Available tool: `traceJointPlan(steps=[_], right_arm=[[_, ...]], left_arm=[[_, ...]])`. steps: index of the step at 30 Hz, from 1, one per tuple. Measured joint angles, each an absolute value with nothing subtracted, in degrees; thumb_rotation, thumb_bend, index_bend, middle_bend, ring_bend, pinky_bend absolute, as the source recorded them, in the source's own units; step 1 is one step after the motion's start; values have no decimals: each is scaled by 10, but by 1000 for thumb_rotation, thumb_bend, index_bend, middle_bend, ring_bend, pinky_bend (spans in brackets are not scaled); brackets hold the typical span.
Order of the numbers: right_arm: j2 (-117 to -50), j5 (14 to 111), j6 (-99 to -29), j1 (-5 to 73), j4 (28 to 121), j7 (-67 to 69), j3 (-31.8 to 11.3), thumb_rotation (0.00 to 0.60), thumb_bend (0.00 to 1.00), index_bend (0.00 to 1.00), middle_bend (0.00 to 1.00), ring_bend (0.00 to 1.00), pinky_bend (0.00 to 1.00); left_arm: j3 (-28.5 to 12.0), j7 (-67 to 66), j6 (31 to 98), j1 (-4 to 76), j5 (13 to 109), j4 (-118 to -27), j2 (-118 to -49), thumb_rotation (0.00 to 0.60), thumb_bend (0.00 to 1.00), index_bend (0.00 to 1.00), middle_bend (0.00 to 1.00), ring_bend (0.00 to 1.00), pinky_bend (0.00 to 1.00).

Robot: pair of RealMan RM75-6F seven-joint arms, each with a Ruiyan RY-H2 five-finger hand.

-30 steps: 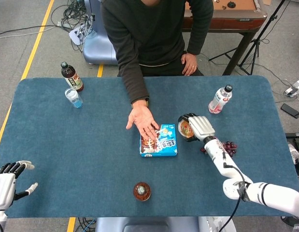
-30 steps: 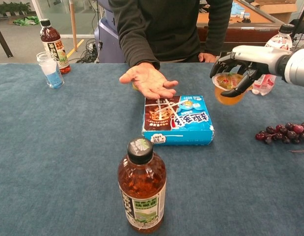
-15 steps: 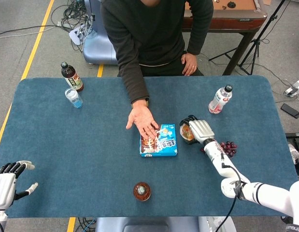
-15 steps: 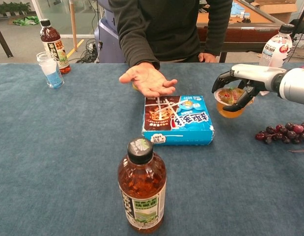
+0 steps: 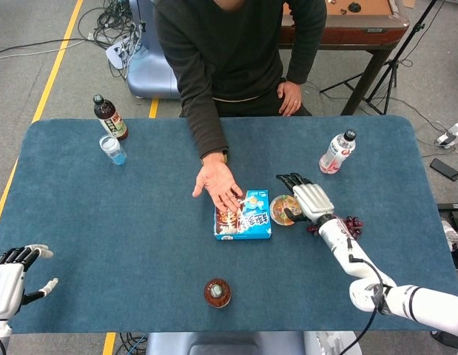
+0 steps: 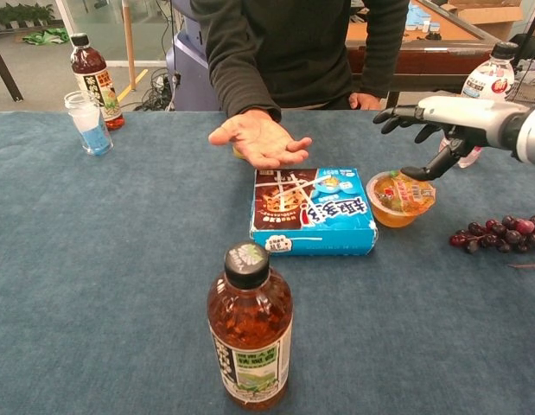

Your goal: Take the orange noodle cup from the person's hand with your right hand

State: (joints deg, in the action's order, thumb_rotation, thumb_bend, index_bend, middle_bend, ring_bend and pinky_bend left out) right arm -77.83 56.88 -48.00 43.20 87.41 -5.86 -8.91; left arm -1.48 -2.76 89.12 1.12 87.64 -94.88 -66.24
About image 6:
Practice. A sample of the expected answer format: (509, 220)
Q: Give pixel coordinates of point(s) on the brown wooden table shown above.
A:
(435, 60)

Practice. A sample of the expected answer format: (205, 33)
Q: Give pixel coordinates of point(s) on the black table leg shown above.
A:
(5, 69)

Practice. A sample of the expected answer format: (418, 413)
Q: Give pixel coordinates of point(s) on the dark red grape bunch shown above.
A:
(505, 235)

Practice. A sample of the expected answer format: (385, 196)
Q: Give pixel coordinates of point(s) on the person's right hand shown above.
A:
(258, 142)

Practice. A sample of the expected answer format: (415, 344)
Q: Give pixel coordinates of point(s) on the thin brown twig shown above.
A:
(524, 266)

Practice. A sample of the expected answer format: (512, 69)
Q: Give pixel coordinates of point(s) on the blue cookie box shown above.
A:
(332, 225)

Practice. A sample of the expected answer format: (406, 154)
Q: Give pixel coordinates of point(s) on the blue grey machine cabinet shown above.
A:
(189, 60)

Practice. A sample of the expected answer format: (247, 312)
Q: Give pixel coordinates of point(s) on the clear water bottle pink label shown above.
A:
(487, 80)

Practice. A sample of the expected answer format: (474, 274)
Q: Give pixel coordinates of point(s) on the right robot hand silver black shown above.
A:
(474, 121)

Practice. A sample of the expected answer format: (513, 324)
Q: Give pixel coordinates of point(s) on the clear plastic cup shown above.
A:
(91, 125)

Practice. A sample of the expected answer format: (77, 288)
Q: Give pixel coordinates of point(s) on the large tea bottle green label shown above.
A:
(250, 328)

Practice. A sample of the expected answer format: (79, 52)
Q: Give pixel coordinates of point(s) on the cardboard box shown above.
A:
(487, 15)

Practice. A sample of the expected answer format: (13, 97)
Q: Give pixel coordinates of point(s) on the person's right forearm dark sleeve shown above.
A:
(237, 73)

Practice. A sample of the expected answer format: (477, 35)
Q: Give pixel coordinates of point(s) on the wooden pole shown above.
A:
(129, 43)

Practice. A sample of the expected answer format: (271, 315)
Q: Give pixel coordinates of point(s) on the person's left hand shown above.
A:
(365, 101)

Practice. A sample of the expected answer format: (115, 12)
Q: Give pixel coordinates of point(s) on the green cloth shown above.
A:
(44, 36)

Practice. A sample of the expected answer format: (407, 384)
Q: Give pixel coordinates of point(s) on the person's left forearm dark sleeve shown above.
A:
(386, 43)

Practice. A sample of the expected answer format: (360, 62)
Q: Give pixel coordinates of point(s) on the orange fruit jelly cup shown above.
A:
(396, 214)

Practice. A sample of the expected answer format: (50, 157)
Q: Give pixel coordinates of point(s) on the person's torso dark sweater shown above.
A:
(301, 43)

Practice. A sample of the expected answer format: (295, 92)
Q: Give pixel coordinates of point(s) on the tea bottle cartoon label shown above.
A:
(92, 65)

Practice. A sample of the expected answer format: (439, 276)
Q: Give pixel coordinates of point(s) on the row of potted plants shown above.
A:
(21, 15)

